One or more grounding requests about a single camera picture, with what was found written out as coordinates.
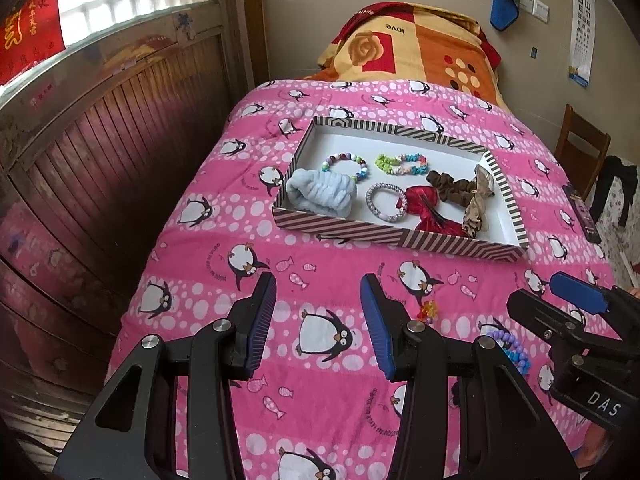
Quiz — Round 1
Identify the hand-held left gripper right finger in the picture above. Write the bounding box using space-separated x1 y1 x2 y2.
360 274 581 480

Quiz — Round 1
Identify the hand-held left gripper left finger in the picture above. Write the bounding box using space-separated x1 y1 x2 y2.
52 271 277 480

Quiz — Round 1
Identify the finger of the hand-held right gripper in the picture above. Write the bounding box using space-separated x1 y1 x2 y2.
506 288 616 361
548 271 640 341

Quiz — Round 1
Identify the purple blue bead bracelet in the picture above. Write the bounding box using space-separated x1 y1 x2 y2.
487 329 531 376

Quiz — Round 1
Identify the silver sparkly bracelet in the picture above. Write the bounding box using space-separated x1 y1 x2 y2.
365 182 408 222

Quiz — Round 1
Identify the beige bow scrunchie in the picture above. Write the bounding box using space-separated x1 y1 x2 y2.
461 165 496 237

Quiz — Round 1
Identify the red bow hair clip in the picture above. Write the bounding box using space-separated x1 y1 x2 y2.
397 185 473 236

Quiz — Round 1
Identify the light blue headband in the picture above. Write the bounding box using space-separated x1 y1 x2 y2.
285 167 358 219

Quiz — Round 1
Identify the brown scrunchie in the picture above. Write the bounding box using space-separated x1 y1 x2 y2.
426 170 478 206

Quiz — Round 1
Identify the green bead bracelet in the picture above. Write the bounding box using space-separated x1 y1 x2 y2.
375 152 403 177

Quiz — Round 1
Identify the pastel flower bead bracelet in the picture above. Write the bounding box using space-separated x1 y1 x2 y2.
397 151 430 176

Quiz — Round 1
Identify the multicolour bead bracelet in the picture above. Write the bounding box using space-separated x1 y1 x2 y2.
322 152 368 184

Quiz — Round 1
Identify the striped cardboard box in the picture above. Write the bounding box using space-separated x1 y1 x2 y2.
271 116 529 263

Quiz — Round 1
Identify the floral bed sheet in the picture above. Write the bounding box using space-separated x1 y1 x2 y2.
597 195 640 281

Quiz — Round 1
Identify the pink penguin blanket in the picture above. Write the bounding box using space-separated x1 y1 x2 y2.
117 77 631 480

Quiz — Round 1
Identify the black remote control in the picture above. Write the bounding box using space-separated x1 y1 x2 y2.
561 184 601 245

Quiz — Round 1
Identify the black garment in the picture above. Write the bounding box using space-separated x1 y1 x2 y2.
592 156 640 228

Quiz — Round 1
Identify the wooden chair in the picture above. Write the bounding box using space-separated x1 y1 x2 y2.
554 104 612 201

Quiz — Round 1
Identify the white eye chart poster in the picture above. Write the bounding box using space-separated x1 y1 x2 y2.
567 0 596 83

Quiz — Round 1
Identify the orange patterned quilt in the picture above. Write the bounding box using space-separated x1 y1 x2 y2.
302 2 502 108

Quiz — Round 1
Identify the blue towel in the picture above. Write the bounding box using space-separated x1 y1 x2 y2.
490 0 521 31

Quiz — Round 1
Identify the red window banner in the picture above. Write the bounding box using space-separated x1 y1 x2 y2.
0 0 66 86

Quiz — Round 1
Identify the white light switch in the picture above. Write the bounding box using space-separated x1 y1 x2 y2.
517 0 550 23

